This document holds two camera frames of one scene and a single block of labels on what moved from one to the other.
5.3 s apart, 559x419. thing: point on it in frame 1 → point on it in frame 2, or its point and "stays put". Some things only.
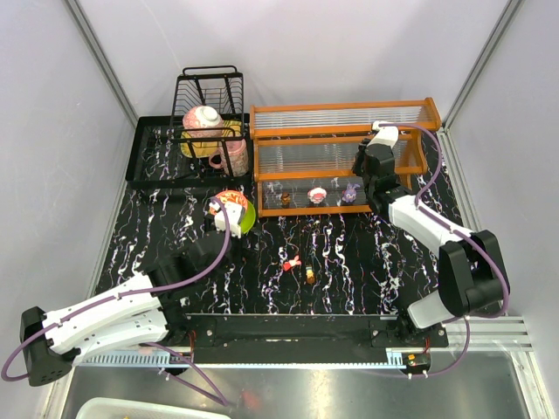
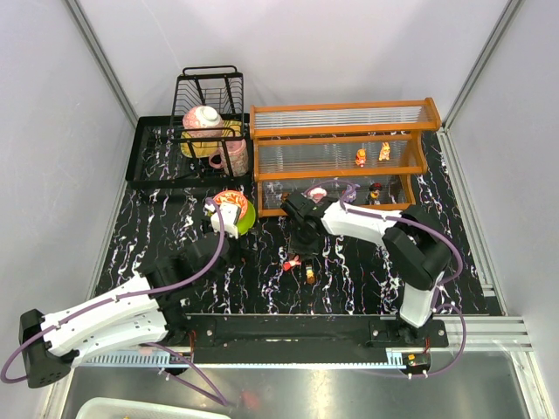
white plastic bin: x=145 y=408 stays put
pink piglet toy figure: x=287 y=264 stays put
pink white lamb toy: x=317 y=195 stays put
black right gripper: x=364 y=148 → x=304 y=248
